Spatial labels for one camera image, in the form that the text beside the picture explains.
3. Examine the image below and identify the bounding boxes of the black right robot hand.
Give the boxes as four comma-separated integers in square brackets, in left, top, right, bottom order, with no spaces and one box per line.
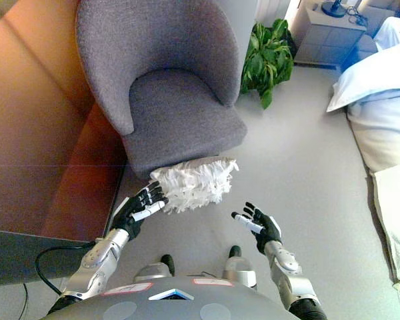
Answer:
[231,201,283,256]

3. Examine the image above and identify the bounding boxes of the thin black floor cable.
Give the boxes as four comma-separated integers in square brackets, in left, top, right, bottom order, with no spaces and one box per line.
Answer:
[21,283,30,320]

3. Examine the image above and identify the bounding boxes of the blue lamp base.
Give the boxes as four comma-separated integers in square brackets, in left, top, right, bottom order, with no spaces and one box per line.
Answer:
[321,0,347,18]

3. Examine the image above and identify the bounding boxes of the brown wooden desk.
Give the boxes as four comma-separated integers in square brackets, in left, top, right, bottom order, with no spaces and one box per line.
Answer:
[0,0,127,284]

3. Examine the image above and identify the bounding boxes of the white bed with bedding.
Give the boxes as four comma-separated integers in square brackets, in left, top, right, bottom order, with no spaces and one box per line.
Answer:
[345,16,400,294]

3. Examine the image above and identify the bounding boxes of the thick black wrist cable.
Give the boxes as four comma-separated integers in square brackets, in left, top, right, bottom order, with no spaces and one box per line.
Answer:
[35,239,97,296]

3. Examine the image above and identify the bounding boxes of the silver left robot leg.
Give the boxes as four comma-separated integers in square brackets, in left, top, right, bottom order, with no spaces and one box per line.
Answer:
[134,254,176,284]

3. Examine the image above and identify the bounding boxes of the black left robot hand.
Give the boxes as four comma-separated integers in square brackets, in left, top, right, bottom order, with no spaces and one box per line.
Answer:
[112,181,170,241]

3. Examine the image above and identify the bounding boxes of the black cable on nightstand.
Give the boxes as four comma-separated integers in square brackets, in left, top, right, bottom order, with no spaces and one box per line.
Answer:
[345,5,367,26]

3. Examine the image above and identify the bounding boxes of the grey fabric armchair sofa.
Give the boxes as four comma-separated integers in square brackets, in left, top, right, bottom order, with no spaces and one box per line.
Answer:
[75,0,248,181]

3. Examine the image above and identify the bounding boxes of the white fringed pillow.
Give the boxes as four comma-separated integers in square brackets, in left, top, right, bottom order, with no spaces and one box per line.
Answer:
[149,156,239,216]

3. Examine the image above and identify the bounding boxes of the silver right robot leg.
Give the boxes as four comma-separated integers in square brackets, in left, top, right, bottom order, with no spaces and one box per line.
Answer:
[221,245,257,289]

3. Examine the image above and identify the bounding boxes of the white bed pillow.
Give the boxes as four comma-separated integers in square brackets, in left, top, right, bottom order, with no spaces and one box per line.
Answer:
[326,68,400,113]

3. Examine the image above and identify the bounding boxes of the green potted plant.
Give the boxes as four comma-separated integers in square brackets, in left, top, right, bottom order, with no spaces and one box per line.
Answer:
[239,19,296,110]

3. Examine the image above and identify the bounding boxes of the cardboard boxes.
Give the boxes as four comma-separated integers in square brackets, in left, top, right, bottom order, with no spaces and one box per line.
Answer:
[295,5,379,69]

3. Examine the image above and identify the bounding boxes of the silver robot leg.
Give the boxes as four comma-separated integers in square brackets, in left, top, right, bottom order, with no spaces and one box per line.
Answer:
[134,254,176,284]
[221,245,257,289]

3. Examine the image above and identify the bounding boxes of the grey robot torso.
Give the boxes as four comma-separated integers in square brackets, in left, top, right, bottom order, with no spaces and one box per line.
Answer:
[43,275,303,320]

